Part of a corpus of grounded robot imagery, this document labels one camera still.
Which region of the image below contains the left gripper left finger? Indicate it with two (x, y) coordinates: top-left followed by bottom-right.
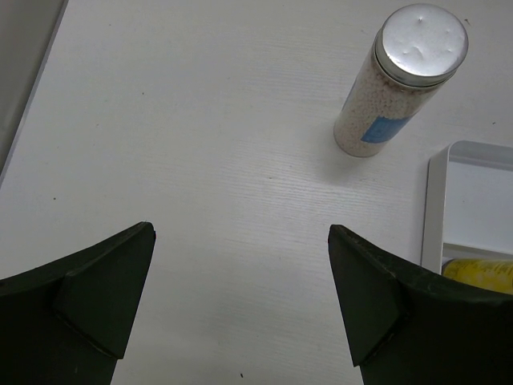
(1, 222), (156, 384)

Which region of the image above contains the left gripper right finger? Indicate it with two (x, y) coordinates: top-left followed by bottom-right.
(328, 225), (512, 384)

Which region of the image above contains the yellow label bottle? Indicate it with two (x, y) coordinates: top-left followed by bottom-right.
(441, 259), (512, 294)

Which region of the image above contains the tall white spice jar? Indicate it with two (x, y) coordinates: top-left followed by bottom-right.
(333, 3), (468, 157)

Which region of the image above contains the white divided tray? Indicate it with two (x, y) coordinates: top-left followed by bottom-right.
(421, 140), (512, 273)

